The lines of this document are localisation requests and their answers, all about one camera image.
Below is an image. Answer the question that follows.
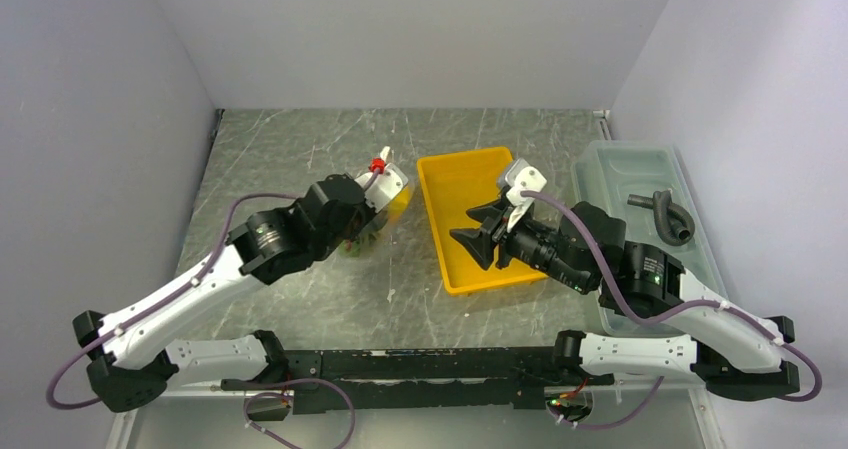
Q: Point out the orange toy pineapple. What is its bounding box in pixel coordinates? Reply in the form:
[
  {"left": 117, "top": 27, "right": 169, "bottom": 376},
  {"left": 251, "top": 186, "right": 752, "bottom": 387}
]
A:
[{"left": 338, "top": 232, "right": 380, "bottom": 258}]

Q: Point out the black base frame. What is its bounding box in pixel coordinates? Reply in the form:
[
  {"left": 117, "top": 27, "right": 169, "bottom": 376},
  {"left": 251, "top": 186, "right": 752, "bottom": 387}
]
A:
[{"left": 221, "top": 346, "right": 614, "bottom": 415}]

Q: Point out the clear dotted zip top bag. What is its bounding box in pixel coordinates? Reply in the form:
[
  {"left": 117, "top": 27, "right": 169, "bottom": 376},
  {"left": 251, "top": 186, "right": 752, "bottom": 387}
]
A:
[{"left": 360, "top": 182, "right": 415, "bottom": 257}]

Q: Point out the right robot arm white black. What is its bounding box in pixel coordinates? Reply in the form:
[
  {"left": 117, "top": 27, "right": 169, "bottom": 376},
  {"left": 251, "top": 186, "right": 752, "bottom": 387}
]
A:
[{"left": 450, "top": 198, "right": 800, "bottom": 402}]

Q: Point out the clear plastic storage box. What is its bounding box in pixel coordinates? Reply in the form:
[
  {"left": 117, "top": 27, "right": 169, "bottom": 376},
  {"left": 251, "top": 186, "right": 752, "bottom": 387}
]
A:
[{"left": 572, "top": 141, "right": 727, "bottom": 297}]

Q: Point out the yellow toy pear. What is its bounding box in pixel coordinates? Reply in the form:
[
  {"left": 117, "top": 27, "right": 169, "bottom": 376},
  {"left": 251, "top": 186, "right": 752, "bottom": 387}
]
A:
[{"left": 385, "top": 186, "right": 414, "bottom": 225}]

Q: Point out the yellow plastic tray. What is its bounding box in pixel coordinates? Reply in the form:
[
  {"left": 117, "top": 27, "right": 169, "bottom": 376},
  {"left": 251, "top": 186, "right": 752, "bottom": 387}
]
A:
[{"left": 417, "top": 146, "right": 546, "bottom": 296}]

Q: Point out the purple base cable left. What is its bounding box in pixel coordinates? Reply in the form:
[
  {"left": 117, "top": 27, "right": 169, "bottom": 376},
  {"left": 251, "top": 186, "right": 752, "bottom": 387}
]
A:
[{"left": 242, "top": 376, "right": 358, "bottom": 449}]

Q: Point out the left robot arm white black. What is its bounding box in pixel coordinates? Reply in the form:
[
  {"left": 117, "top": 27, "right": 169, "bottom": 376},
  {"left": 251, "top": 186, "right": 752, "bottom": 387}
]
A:
[{"left": 73, "top": 166, "right": 408, "bottom": 413}]

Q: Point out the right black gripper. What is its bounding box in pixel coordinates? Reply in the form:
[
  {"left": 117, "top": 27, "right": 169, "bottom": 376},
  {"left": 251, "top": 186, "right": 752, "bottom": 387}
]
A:
[{"left": 449, "top": 196, "right": 592, "bottom": 293}]

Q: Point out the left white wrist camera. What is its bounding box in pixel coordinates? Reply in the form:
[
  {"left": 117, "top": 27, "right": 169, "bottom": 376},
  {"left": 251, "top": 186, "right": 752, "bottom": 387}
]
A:
[{"left": 355, "top": 146, "right": 410, "bottom": 213}]

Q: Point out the grey corrugated hose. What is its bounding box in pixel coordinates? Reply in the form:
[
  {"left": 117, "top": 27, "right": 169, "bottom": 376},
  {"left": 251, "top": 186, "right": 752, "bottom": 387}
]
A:
[{"left": 625, "top": 189, "right": 696, "bottom": 248}]

